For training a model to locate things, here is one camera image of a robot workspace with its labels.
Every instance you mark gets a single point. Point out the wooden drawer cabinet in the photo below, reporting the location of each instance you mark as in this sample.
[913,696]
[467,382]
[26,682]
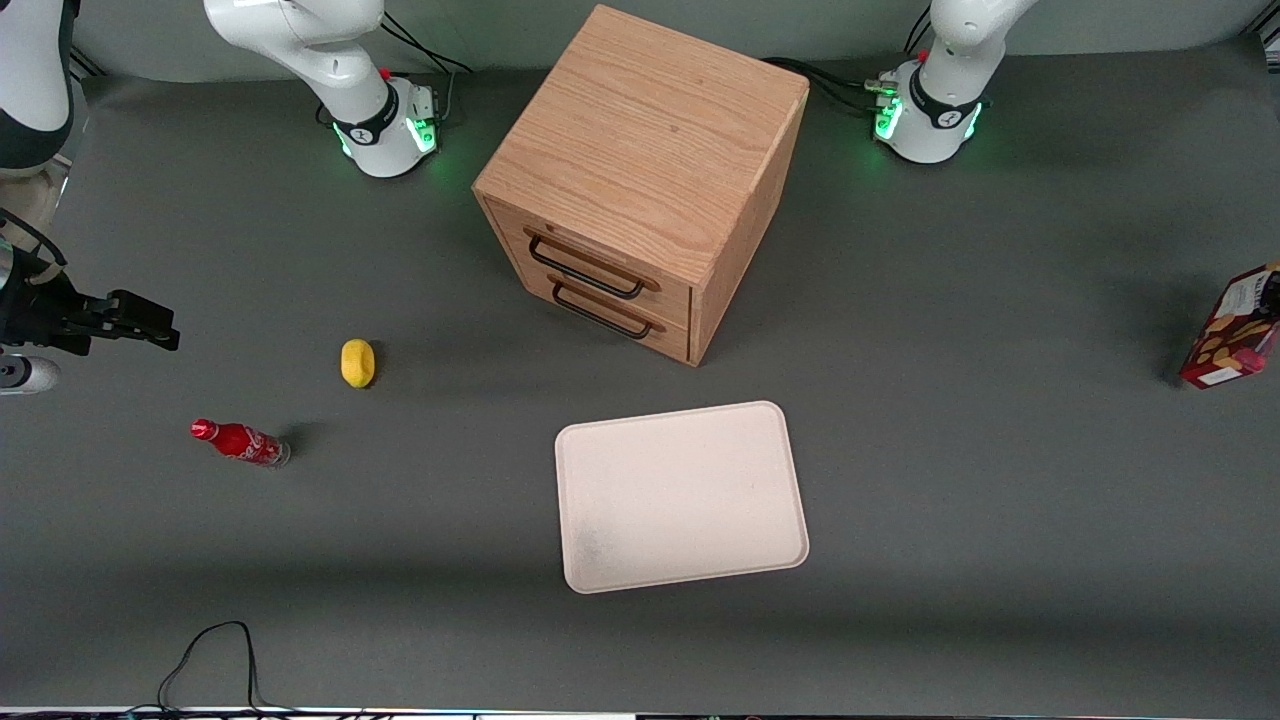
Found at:
[650,130]

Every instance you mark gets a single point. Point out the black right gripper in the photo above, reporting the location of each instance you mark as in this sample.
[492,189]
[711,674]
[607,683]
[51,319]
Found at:
[38,309]

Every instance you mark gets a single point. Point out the red cookie box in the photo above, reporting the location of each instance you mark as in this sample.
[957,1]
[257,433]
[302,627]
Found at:
[1235,335]

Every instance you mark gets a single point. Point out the red cola bottle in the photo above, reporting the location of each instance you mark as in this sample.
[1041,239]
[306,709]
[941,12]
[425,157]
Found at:
[240,441]

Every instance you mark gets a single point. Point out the cream rectangular tray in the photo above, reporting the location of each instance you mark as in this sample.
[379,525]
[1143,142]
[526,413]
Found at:
[680,495]

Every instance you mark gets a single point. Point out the wooden drawer front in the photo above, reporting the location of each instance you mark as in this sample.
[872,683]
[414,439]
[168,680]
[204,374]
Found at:
[660,340]
[610,255]

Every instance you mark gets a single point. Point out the yellow lemon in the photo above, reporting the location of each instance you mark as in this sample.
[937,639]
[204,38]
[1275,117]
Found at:
[357,363]

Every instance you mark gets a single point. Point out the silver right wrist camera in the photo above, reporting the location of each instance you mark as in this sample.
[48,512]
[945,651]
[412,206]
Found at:
[25,374]

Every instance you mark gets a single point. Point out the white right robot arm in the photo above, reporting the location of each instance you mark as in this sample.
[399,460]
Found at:
[300,30]

